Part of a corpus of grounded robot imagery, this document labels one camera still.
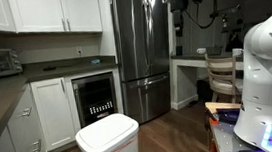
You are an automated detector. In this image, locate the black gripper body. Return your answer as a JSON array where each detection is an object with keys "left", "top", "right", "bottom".
[{"left": 169, "top": 0, "right": 187, "bottom": 30}]

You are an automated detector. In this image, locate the white bin lid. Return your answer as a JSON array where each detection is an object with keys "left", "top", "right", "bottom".
[{"left": 73, "top": 110, "right": 142, "bottom": 152}]

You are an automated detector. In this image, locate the small black speaker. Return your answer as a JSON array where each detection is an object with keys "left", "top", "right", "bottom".
[{"left": 174, "top": 44, "right": 184, "bottom": 57}]

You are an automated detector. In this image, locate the white cup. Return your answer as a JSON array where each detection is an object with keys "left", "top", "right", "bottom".
[{"left": 196, "top": 46, "right": 208, "bottom": 56}]

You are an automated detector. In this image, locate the stainless steel refrigerator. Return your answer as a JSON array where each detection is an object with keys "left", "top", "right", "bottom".
[{"left": 110, "top": 0, "right": 180, "bottom": 127}]

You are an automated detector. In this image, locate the white built-in desk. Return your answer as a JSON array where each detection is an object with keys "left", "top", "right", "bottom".
[{"left": 166, "top": 48, "right": 249, "bottom": 112}]

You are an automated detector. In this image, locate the wooden slat-back chair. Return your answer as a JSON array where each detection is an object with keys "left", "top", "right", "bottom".
[{"left": 203, "top": 49, "right": 248, "bottom": 107}]

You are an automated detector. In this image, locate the light wooden board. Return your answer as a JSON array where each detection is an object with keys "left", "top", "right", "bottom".
[{"left": 204, "top": 98, "right": 243, "bottom": 115}]

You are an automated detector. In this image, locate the small blue object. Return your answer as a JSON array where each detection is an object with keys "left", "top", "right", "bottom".
[{"left": 90, "top": 57, "right": 102, "bottom": 65}]

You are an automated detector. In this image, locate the orange clamp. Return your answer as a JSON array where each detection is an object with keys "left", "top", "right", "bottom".
[{"left": 206, "top": 110, "right": 224, "bottom": 152}]

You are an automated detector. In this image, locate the dark blue box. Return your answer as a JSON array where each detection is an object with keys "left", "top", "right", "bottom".
[{"left": 215, "top": 106, "right": 243, "bottom": 126}]

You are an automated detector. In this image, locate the black built-in beverage cooler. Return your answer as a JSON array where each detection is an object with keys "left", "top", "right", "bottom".
[{"left": 71, "top": 71, "right": 121, "bottom": 130}]

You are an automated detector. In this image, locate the perforated metal robot table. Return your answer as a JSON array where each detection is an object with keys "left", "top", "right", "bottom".
[{"left": 210, "top": 115, "right": 272, "bottom": 152}]

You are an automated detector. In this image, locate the flat black object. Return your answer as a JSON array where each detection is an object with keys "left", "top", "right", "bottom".
[{"left": 42, "top": 65, "right": 57, "bottom": 72}]

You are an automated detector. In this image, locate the white base cabinet door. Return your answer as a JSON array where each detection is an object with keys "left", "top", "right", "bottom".
[{"left": 29, "top": 75, "right": 79, "bottom": 152}]

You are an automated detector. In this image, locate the grey drawer cabinet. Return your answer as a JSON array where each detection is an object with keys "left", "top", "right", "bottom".
[{"left": 0, "top": 82, "right": 49, "bottom": 152}]

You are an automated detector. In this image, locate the black camera on stand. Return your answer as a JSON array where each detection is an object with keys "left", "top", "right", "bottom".
[{"left": 209, "top": 3, "right": 248, "bottom": 54}]

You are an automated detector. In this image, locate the white wall outlet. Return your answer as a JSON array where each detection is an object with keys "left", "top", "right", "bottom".
[{"left": 75, "top": 45, "right": 84, "bottom": 58}]

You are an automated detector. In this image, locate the silver drawer handle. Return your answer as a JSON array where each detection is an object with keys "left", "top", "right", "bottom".
[
  {"left": 31, "top": 138, "right": 44, "bottom": 152},
  {"left": 21, "top": 106, "right": 33, "bottom": 118}
]

